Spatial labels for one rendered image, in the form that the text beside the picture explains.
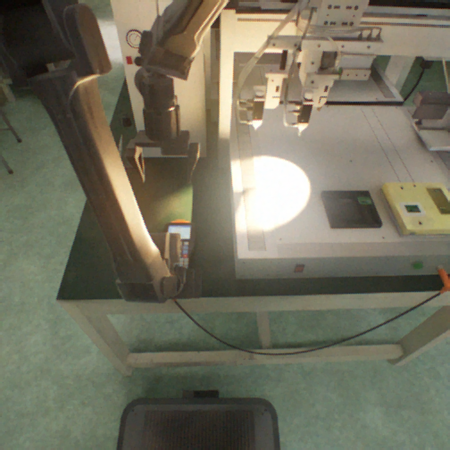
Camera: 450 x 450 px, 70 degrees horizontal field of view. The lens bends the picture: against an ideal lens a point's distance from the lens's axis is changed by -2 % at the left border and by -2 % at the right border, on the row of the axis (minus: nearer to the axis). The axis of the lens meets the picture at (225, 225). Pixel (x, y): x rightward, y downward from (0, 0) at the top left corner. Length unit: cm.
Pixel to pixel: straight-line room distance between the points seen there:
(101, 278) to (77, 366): 81
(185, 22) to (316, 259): 55
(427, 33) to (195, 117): 64
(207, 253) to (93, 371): 91
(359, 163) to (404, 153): 17
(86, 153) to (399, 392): 155
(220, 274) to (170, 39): 54
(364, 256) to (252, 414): 68
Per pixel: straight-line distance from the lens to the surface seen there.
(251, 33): 89
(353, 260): 83
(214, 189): 103
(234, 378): 152
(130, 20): 94
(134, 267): 52
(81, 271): 91
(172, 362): 140
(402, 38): 100
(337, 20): 79
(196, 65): 97
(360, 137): 116
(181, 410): 124
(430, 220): 92
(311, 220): 84
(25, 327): 181
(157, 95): 61
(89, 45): 41
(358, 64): 86
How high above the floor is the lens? 148
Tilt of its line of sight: 52 degrees down
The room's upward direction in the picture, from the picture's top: 3 degrees clockwise
